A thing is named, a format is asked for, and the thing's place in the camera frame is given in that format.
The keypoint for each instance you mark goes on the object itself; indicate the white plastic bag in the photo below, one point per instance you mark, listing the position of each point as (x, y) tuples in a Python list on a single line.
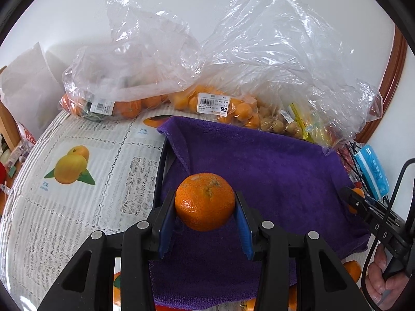
[(29, 84)]

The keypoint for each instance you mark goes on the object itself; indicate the blue tissue pack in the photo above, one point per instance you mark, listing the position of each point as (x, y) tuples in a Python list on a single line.
[(373, 171)]

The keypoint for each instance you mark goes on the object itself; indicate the purple towel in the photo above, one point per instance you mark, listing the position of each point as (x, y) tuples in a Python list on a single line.
[(275, 175)]

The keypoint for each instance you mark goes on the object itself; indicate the brown wooden door frame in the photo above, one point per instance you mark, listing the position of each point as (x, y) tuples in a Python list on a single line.
[(390, 81)]

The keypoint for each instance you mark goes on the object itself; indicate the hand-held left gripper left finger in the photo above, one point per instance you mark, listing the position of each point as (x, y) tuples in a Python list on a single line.
[(167, 230)]

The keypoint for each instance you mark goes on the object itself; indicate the yellow packet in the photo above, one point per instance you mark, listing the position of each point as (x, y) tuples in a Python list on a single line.
[(319, 134)]

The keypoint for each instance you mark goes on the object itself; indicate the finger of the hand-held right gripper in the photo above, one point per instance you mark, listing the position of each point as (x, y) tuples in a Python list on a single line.
[(355, 201)]

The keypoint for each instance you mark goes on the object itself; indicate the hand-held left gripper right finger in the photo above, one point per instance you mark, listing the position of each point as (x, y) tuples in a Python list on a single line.
[(243, 230)]

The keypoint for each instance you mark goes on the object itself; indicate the bag of red tomatoes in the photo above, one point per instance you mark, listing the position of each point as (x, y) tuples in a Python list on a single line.
[(348, 165)]

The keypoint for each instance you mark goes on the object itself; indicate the clear bag of tangerines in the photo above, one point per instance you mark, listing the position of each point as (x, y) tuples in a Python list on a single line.
[(129, 107)]

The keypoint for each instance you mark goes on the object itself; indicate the tangerine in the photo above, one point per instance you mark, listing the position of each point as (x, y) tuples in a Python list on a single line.
[(359, 192), (204, 201)]

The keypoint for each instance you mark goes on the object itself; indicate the wooden side table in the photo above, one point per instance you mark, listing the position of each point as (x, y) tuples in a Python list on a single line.
[(13, 165)]

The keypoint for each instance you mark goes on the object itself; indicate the person's right hand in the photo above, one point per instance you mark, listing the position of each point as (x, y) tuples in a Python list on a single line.
[(379, 288)]

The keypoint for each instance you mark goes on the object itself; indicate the wooden chair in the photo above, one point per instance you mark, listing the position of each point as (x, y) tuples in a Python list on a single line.
[(8, 120)]

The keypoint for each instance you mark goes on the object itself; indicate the black tray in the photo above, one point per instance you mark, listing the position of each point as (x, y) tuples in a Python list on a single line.
[(159, 181)]

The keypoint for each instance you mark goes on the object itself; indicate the clear bag of longans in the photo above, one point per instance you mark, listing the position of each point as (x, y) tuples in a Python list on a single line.
[(275, 124)]

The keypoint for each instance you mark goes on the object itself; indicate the clear bag of kumquats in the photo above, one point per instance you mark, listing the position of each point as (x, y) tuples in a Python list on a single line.
[(184, 98)]

